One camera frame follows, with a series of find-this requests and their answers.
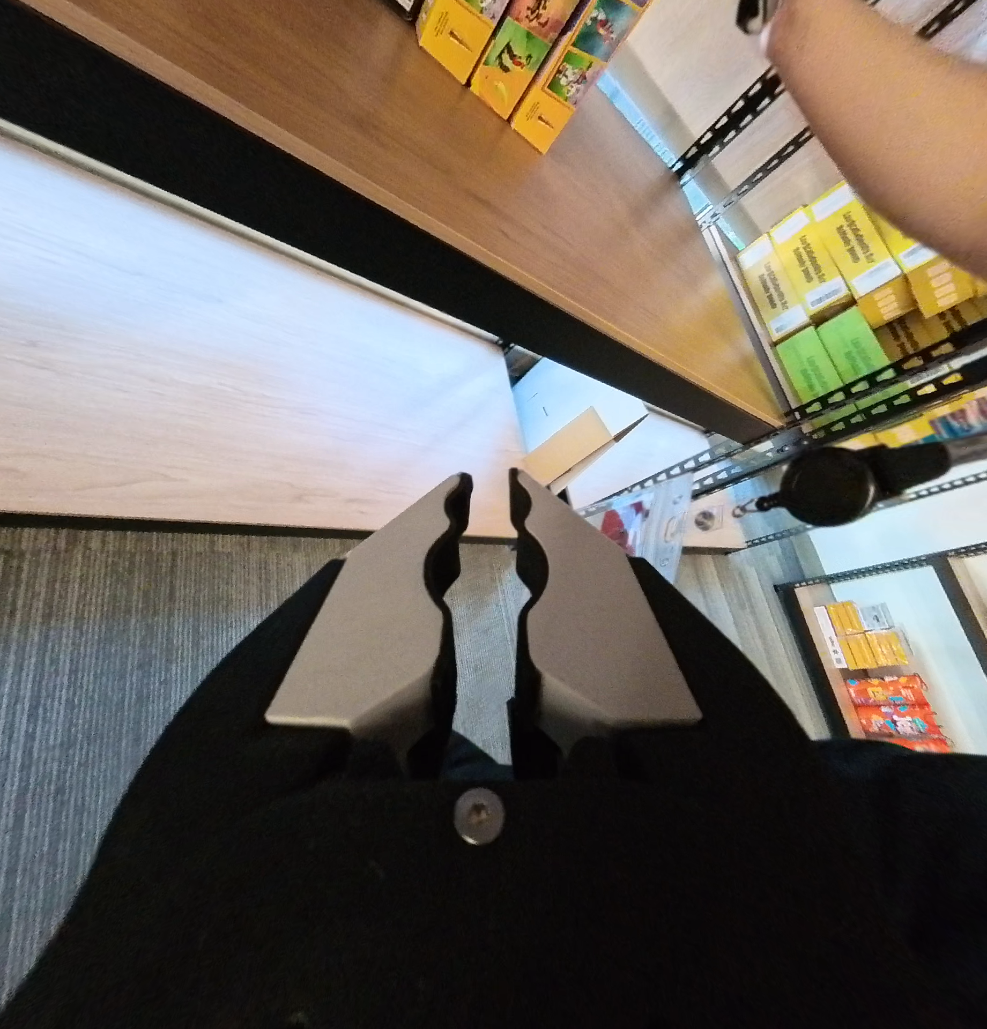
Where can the person's right forearm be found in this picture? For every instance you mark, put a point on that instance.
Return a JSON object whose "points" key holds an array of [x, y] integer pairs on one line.
{"points": [[896, 129]]}

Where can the black badge reel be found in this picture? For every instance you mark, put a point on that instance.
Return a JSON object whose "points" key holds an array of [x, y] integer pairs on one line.
{"points": [[831, 483]]}

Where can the green box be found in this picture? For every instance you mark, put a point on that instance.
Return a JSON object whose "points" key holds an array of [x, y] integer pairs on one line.
{"points": [[802, 367], [855, 341]]}

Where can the white printed paper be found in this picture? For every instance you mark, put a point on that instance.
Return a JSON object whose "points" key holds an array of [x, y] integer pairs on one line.
{"points": [[642, 528]]}

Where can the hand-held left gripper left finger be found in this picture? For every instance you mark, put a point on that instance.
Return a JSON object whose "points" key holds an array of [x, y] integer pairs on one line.
{"points": [[373, 635]]}

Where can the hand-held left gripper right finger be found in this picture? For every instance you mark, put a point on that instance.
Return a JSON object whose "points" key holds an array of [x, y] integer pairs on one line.
{"points": [[609, 635]]}

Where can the stack of yellow boxes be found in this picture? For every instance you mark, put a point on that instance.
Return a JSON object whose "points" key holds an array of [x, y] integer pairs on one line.
{"points": [[847, 258]]}

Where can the cardboard box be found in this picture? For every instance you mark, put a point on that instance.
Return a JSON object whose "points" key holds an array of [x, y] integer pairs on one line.
{"points": [[566, 446]]}

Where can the background shelf unit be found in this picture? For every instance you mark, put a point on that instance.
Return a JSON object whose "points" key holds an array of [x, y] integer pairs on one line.
{"points": [[896, 668]]}

